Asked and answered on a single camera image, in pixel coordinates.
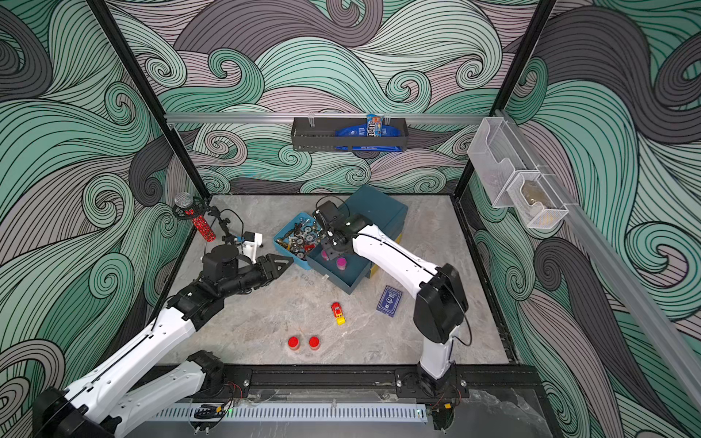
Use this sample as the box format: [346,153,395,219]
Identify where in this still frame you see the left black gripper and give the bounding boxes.
[218,254,293,300]

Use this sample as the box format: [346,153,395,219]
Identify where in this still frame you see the teal drawer cabinet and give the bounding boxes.
[309,185,408,294]

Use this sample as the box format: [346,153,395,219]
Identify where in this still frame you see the red paint can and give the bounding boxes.
[288,336,301,351]
[309,336,321,350]

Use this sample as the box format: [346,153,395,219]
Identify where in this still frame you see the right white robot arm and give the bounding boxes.
[313,202,468,396]

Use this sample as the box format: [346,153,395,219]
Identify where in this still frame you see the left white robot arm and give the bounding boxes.
[32,245,294,437]

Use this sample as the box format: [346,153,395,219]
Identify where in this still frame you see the blue tray of hardware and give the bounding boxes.
[273,212,321,270]

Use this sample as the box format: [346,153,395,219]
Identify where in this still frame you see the red yellow toy car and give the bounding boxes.
[330,302,346,326]

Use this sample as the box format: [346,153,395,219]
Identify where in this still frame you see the blue playing card box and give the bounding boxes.
[376,286,403,318]

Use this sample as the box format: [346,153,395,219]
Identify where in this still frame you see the black tripod with red microphone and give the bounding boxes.
[173,192,245,246]

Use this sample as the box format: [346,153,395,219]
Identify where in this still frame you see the blue snack packet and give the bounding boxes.
[334,114,406,153]

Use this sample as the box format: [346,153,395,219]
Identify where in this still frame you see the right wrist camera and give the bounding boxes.
[313,201,343,230]

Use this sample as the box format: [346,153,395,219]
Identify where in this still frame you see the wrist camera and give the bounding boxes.
[313,201,343,230]
[240,231,263,264]

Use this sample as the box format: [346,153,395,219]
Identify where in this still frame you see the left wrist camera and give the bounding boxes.
[240,231,263,264]

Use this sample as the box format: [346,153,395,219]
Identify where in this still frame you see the black wall basket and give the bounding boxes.
[291,114,409,153]

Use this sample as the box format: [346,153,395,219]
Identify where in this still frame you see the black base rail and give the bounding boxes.
[225,364,540,400]

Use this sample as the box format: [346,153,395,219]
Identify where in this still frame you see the white slotted cable duct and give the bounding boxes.
[151,403,428,424]

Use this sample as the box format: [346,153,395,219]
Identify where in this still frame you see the clear wall bin large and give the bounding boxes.
[468,117,537,208]

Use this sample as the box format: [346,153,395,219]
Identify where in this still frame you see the aluminium wall rail back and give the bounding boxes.
[164,111,486,125]

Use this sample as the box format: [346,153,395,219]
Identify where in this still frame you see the aluminium wall rail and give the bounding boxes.
[164,111,486,125]
[496,109,700,408]

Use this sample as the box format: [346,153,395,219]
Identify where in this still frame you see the clear wall bin small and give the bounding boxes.
[507,172,568,231]

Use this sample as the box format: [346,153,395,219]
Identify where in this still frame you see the aluminium wall rail right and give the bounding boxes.
[496,109,700,408]

